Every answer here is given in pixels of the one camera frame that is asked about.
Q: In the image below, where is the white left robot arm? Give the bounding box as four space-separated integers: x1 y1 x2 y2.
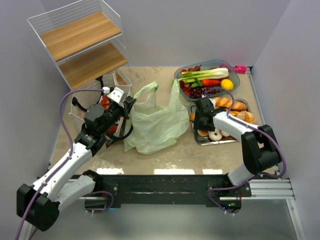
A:
16 96 136 232

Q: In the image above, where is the long bread loaf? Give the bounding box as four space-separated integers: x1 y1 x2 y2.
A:
213 97 247 111

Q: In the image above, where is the metal pastry tray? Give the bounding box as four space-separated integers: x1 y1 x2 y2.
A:
187 98 252 146

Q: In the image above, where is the white frosted donut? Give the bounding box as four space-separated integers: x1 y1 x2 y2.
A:
208 128 223 142

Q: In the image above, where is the pink plastic clip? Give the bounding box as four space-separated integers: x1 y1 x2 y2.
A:
233 65 247 74

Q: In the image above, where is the green white leek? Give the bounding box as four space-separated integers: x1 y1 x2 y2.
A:
176 67 229 88

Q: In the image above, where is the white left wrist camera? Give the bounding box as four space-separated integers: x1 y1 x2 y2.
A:
107 87 125 104

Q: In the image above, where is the yellow lemon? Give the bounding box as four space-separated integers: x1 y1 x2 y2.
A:
220 78 234 91

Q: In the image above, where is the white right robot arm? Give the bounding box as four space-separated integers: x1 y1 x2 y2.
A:
193 97 284 186

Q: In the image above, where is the large sugared cruller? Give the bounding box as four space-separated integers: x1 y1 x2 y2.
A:
236 111 256 124

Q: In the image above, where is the purple grape bunch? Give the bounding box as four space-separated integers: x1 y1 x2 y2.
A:
189 86 221 99

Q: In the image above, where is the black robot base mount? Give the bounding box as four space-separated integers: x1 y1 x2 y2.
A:
84 171 252 213

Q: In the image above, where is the orange carrot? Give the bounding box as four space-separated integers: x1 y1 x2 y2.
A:
202 79 221 87

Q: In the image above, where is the white wire wooden shelf rack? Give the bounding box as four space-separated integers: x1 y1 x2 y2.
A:
27 0 131 90

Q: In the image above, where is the clear teal produce container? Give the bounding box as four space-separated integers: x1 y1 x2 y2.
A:
174 59 240 102

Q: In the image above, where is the beige canvas tote bag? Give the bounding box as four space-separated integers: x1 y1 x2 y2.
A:
69 73 132 137

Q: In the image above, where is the green avocado print bag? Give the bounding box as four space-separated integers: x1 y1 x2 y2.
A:
123 79 190 155

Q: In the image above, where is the golden croissant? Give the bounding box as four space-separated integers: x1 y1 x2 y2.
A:
189 112 196 122

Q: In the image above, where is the red snack bag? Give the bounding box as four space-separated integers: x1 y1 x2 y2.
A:
99 96 119 135

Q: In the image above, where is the orange glazed donut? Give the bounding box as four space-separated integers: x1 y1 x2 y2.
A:
197 129 209 137

